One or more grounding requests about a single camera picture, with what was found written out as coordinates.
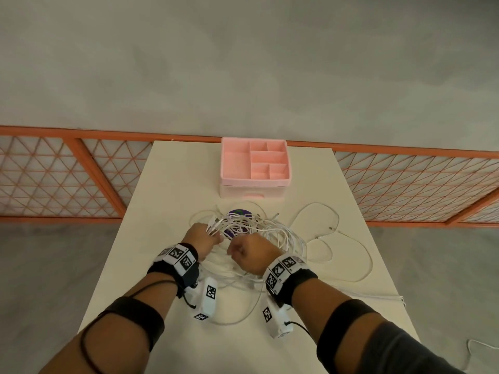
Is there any person's left forearm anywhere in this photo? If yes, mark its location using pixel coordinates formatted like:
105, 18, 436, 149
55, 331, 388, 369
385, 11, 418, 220
38, 269, 188, 374

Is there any person's right forearm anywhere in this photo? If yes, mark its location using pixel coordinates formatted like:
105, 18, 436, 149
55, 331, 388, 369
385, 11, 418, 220
288, 277, 461, 374

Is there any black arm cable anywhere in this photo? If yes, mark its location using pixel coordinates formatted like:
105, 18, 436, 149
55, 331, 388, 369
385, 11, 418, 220
80, 281, 177, 374
286, 321, 319, 344

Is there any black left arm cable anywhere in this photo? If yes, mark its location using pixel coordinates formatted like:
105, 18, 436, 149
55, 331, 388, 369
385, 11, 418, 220
80, 281, 177, 374

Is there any purple round disc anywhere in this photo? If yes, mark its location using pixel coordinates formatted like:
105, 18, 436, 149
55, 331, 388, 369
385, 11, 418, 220
224, 208, 255, 236

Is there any left wristband with marker tags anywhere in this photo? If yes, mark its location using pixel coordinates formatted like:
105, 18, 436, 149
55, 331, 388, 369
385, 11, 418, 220
147, 243, 200, 298

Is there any wristband with marker tags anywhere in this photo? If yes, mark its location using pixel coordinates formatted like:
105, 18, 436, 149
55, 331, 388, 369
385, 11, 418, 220
147, 243, 200, 298
263, 254, 319, 308

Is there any tangle of white cables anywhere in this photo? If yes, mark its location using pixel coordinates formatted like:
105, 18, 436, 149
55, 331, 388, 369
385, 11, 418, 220
190, 202, 406, 326

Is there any grey sleeve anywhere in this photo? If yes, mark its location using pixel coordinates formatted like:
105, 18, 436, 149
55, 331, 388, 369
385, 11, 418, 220
366, 322, 499, 374

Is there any person's left hand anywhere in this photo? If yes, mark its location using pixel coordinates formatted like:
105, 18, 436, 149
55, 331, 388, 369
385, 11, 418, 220
181, 223, 225, 264

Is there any person's right hand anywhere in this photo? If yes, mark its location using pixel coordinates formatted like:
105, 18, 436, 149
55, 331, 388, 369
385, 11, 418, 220
227, 233, 282, 277

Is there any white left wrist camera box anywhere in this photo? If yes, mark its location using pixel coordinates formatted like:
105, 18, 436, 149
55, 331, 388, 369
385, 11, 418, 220
193, 277, 218, 322

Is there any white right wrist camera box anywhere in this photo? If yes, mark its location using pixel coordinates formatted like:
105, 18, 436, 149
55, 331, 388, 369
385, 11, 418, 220
261, 298, 292, 339

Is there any white cable on floor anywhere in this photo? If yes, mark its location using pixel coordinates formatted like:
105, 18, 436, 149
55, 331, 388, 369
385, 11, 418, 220
466, 339, 499, 363

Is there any orange mesh railing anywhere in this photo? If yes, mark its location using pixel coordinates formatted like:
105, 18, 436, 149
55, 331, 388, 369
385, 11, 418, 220
0, 125, 499, 229

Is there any right wristband with marker tags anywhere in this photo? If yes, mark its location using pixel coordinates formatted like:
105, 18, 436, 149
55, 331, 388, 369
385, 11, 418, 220
263, 254, 319, 308

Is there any pink compartment organizer with drawer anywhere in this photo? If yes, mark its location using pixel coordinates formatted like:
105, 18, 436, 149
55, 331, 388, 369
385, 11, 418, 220
218, 137, 292, 201

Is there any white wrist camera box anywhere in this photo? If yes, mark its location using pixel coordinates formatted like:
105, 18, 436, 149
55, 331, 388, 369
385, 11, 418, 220
261, 298, 292, 339
193, 277, 218, 322

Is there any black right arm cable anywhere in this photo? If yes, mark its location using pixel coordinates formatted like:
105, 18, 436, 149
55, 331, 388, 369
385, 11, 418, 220
286, 321, 319, 344

